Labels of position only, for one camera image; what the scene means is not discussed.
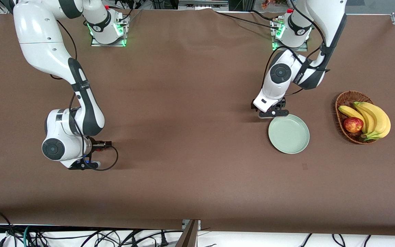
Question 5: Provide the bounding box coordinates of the light green round plate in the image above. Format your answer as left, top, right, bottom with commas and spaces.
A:
268, 114, 310, 154

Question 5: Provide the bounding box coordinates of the brown table cover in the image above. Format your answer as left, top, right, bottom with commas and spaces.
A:
0, 6, 395, 237

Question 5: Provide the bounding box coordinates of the brown wicker basket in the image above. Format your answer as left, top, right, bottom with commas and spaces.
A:
335, 91, 380, 145

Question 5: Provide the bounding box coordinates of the red apple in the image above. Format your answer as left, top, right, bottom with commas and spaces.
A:
343, 117, 364, 133

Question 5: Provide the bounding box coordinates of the yellow banana bunch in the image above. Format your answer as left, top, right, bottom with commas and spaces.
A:
338, 102, 391, 141

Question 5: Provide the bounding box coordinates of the grey metal device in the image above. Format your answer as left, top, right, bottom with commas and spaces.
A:
179, 0, 229, 11

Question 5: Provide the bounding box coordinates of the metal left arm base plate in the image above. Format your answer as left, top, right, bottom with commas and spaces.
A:
271, 17, 308, 52

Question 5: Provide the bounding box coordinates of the aluminium frame post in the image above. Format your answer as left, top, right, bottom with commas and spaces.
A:
175, 220, 201, 247

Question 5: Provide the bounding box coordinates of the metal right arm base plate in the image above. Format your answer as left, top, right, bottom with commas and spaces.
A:
91, 15, 127, 47

